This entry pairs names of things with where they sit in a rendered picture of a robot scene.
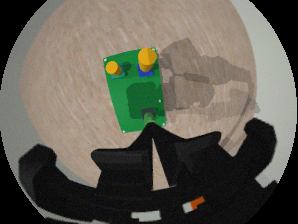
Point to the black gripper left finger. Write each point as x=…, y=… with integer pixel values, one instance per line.
x=138, y=156

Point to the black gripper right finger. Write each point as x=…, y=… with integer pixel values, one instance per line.
x=172, y=149

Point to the green circuit board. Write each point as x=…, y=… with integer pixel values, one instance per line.
x=135, y=86

